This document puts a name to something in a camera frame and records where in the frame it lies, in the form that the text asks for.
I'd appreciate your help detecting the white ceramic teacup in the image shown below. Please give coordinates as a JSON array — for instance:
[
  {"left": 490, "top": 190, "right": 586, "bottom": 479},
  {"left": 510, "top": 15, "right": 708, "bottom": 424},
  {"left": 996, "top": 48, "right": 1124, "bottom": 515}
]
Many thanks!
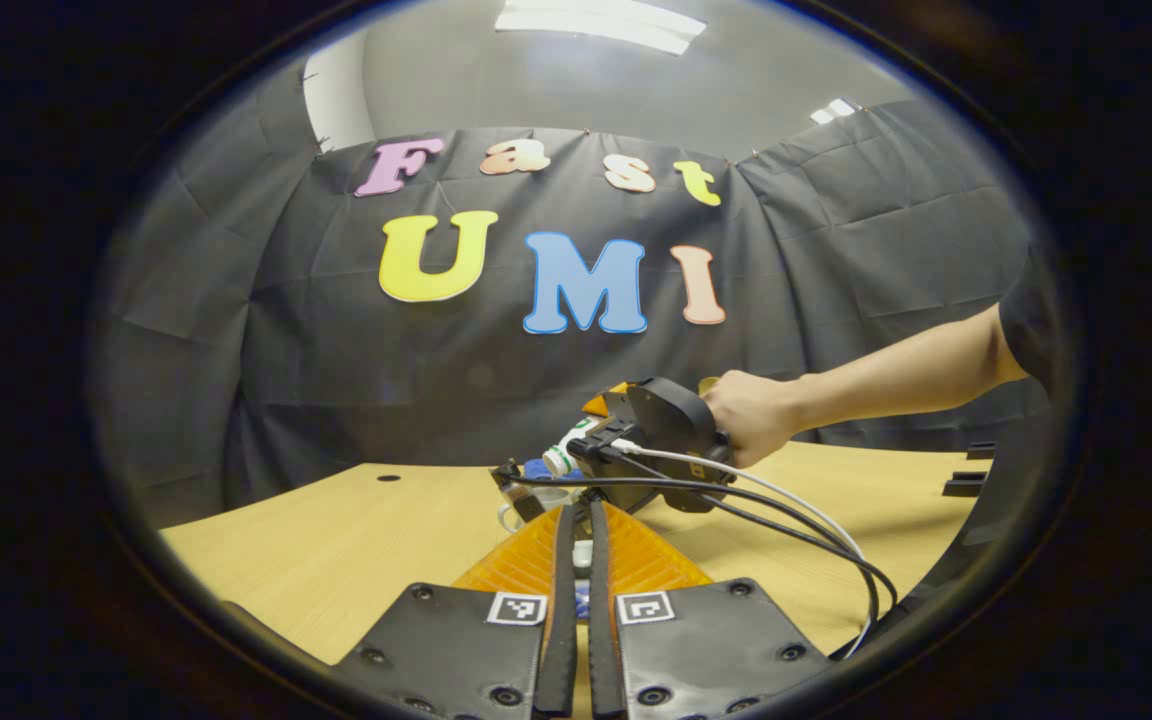
[{"left": 498, "top": 485, "right": 582, "bottom": 534}]

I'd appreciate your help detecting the white cable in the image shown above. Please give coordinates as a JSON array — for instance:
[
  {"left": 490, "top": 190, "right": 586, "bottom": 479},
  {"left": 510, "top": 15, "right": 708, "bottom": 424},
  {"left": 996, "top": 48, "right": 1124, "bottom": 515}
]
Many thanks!
[{"left": 612, "top": 438, "right": 875, "bottom": 656}]

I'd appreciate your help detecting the person's black shirt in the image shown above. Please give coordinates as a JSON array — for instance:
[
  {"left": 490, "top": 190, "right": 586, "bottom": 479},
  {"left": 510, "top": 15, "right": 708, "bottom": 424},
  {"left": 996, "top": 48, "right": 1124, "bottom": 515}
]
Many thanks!
[{"left": 836, "top": 245, "right": 1072, "bottom": 661}]

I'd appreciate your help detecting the white water bottle green label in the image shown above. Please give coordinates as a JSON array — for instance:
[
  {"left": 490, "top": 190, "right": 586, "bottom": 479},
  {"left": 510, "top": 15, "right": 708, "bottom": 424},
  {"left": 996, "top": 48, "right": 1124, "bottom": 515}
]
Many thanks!
[{"left": 543, "top": 415, "right": 609, "bottom": 478}]

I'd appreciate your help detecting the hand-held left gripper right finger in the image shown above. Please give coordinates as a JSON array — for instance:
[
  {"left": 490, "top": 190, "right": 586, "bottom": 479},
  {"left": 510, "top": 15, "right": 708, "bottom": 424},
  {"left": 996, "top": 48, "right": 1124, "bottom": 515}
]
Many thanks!
[{"left": 588, "top": 500, "right": 832, "bottom": 720}]

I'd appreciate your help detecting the black backdrop cloth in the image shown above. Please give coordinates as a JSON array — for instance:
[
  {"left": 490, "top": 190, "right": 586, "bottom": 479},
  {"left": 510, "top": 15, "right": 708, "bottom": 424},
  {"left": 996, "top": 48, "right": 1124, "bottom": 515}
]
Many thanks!
[{"left": 91, "top": 95, "right": 1052, "bottom": 511}]

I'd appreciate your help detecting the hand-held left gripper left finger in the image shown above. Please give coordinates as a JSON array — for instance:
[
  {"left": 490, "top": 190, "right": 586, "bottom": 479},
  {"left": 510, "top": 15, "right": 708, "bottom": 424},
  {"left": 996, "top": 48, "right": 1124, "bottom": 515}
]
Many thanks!
[{"left": 331, "top": 503, "right": 579, "bottom": 720}]

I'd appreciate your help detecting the large ceiling light panel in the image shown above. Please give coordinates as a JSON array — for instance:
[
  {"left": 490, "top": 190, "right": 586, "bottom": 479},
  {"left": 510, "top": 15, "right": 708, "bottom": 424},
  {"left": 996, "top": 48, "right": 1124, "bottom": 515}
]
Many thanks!
[{"left": 494, "top": 0, "right": 709, "bottom": 57}]

